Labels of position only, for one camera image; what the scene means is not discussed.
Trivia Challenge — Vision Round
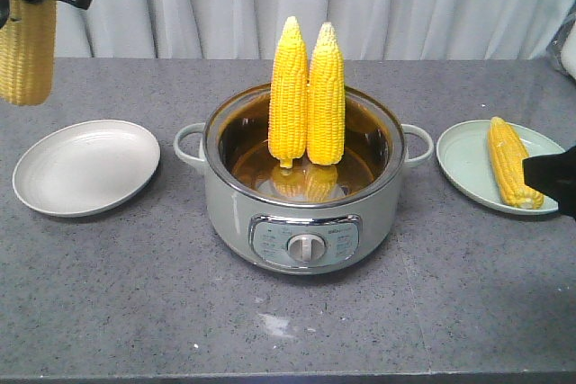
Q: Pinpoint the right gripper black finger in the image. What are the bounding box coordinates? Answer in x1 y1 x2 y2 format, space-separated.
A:
522 147 576 218

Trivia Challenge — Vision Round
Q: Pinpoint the white curtain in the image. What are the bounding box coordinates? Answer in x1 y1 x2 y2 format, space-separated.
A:
55 0 575 60

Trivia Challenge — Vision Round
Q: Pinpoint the white round plate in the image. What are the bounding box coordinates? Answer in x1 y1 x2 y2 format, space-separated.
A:
12 120 160 218

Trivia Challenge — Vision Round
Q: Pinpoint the green electric cooking pot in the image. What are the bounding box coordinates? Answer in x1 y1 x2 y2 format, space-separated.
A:
175 85 434 275

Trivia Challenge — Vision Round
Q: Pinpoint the yellow corn cob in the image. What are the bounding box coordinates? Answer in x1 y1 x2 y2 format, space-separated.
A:
307 22 346 165
268 16 308 169
1 0 57 105
487 117 544 210

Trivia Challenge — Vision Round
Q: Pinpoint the green round plate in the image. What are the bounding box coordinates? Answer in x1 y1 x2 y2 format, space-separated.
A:
436 120 558 216

